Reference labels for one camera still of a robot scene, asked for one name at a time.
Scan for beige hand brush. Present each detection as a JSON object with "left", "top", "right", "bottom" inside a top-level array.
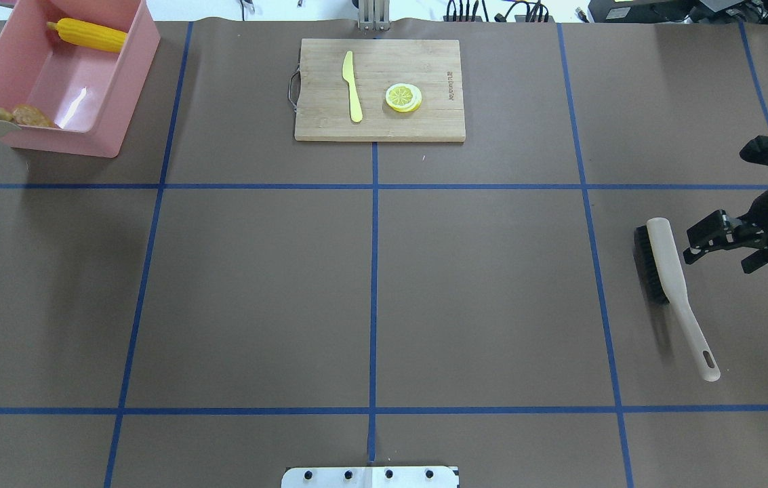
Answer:
[{"left": 634, "top": 217, "right": 721, "bottom": 382}]

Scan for yellow toy corn cob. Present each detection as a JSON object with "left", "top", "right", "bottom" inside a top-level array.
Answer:
[{"left": 45, "top": 18, "right": 127, "bottom": 54}]

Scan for brown toy potato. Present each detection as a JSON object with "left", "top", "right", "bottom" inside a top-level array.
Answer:
[{"left": 11, "top": 103, "right": 55, "bottom": 129}]

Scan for pink plastic bin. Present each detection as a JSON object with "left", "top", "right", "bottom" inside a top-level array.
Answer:
[{"left": 0, "top": 1, "right": 160, "bottom": 158}]

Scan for black usb hub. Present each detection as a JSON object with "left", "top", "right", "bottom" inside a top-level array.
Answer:
[{"left": 441, "top": 1, "right": 554, "bottom": 24}]

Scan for yellow lemon slice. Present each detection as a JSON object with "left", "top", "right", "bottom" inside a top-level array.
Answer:
[{"left": 384, "top": 83, "right": 423, "bottom": 113}]

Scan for yellow plastic knife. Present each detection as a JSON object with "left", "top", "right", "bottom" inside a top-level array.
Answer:
[{"left": 341, "top": 50, "right": 364, "bottom": 123}]

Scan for bamboo cutting board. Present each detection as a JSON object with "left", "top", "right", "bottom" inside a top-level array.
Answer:
[{"left": 294, "top": 38, "right": 466, "bottom": 143}]

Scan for white camera pole base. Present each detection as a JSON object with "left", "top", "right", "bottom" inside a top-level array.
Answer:
[{"left": 281, "top": 466, "right": 460, "bottom": 487}]

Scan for aluminium frame post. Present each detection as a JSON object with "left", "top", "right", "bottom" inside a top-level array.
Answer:
[{"left": 354, "top": 0, "right": 392, "bottom": 31}]

